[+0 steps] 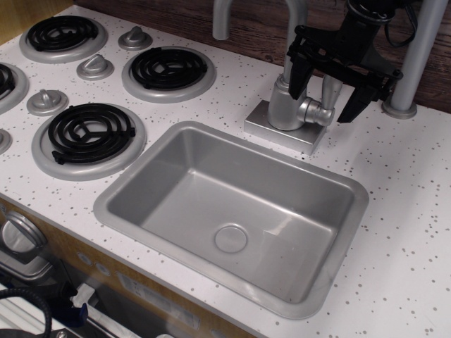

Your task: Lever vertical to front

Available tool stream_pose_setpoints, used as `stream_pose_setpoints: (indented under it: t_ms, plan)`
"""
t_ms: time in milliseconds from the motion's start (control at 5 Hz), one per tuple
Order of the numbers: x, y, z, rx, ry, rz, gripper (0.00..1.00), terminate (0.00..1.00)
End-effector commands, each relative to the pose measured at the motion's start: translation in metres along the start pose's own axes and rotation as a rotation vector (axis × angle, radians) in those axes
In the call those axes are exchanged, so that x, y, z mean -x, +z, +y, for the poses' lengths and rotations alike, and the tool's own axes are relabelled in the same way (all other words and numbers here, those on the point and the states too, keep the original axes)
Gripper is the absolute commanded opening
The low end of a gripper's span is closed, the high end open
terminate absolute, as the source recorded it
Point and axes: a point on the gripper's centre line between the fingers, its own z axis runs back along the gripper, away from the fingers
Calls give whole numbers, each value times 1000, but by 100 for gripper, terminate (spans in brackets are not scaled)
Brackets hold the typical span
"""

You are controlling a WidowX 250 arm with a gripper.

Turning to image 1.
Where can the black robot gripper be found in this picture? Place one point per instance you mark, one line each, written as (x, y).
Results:
(348, 55)

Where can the silver oven dial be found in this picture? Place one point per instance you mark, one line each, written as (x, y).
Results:
(21, 239)

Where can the silver stove knob edge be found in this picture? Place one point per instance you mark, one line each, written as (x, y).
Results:
(5, 141)

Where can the silver stove knob top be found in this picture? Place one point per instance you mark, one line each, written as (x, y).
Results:
(135, 39)

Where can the silver stove knob lower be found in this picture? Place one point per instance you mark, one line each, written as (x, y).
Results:
(47, 102)

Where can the grey plastic sink basin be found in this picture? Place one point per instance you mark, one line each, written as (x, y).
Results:
(272, 229)

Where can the black cable foreground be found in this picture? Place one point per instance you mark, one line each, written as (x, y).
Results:
(37, 301)

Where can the silver stove knob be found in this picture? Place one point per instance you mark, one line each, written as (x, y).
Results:
(135, 39)
(95, 68)
(47, 102)

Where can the left edge stove burner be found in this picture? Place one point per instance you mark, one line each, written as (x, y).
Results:
(14, 86)

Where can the back right stove burner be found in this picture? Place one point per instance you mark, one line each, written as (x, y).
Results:
(168, 75)

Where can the front right stove burner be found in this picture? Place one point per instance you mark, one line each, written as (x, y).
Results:
(88, 142)

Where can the silver toy faucet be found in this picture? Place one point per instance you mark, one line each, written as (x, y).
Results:
(278, 119)

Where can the back left stove burner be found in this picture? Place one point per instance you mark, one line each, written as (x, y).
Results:
(62, 39)

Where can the silver stove knob middle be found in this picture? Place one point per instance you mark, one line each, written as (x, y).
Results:
(95, 68)

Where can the grey support pole with base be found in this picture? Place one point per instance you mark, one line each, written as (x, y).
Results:
(400, 104)

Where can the silver oven door handle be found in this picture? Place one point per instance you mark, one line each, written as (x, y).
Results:
(37, 271)

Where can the silver faucet lever handle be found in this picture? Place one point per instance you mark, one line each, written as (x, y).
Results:
(321, 112)

